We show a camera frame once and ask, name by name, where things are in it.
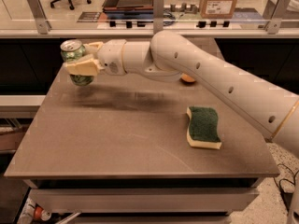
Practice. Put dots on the green soda can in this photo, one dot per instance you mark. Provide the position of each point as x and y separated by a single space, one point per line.
72 50

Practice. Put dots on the black power adapter with cable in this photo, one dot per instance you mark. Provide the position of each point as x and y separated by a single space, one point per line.
285 183

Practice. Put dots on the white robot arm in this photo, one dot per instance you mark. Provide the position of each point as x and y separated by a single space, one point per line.
169 56

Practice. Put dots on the orange fruit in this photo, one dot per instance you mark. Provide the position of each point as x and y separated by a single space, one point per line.
187 78

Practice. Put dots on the green and yellow sponge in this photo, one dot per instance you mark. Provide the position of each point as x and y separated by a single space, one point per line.
202 127

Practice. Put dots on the grey table drawer front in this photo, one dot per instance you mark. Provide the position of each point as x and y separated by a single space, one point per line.
194 200

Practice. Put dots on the white bottle with orange cap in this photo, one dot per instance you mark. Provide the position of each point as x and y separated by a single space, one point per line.
31 211

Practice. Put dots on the cardboard box with label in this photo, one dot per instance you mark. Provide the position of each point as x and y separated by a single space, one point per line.
217 9

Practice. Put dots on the middle metal glass post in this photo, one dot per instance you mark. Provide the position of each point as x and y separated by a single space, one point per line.
158 16

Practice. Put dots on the right metal glass post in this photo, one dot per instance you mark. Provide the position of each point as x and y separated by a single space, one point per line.
273 14

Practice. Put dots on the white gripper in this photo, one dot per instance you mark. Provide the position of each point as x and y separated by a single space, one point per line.
111 57

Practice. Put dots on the left metal glass post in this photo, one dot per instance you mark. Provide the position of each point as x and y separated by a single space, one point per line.
42 23

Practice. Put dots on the metal glass post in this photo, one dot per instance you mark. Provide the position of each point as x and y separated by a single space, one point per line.
158 16
42 23
273 14

